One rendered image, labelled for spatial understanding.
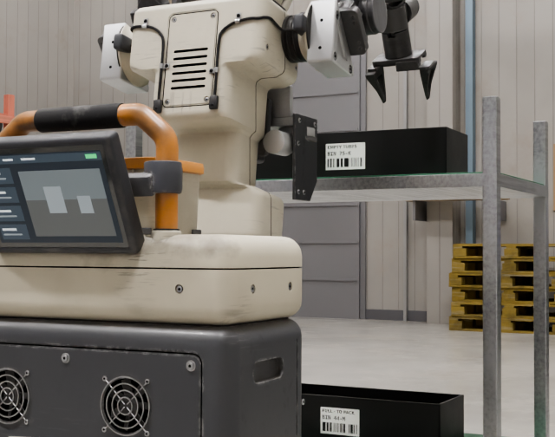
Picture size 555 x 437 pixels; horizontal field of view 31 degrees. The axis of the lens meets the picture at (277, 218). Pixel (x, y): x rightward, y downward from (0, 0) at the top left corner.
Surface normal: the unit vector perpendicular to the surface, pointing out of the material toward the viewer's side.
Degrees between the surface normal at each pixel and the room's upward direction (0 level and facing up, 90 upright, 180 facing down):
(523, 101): 90
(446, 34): 90
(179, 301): 90
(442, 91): 90
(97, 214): 115
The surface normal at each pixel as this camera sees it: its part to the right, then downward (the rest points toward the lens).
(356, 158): -0.44, -0.04
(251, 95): 0.90, -0.01
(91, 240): -0.40, 0.40
